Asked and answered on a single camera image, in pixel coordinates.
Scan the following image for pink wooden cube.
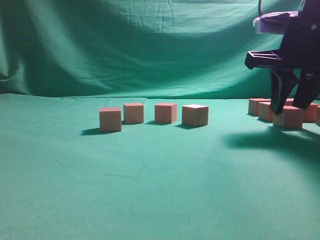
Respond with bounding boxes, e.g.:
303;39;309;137
272;105;305;129
284;98;294;106
303;103;319;123
181;104;209;127
99;107;122;132
258;102;274;123
315;105;320;126
123;102;144;124
248;98;271;117
154;102;178;124

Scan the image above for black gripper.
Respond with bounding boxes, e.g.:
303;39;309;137
244;0;320;115

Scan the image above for green cloth backdrop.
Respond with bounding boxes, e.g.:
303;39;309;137
0;0;282;99

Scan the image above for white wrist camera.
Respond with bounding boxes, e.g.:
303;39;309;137
252;11;298;35

